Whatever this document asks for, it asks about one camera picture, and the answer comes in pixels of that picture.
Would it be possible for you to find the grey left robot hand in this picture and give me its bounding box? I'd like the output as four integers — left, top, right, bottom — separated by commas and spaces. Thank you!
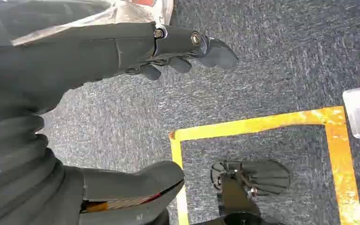
0, 21, 292, 225

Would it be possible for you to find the yellow tape square outline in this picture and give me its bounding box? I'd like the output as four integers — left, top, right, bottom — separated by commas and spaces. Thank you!
168, 106, 360, 225

